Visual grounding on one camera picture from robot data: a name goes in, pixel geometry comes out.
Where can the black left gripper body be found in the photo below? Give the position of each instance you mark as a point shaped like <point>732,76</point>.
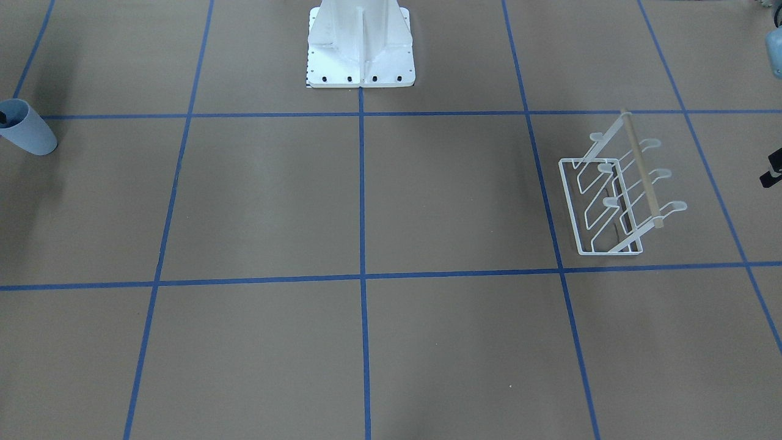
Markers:
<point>772,176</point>

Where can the light blue plastic cup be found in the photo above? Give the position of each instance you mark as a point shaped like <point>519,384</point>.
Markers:
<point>24,127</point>

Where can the white wire cup holder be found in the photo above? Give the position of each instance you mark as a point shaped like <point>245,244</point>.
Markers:
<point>610,191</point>

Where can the white camera pole base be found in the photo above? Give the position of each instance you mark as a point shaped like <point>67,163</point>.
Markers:
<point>360,44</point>

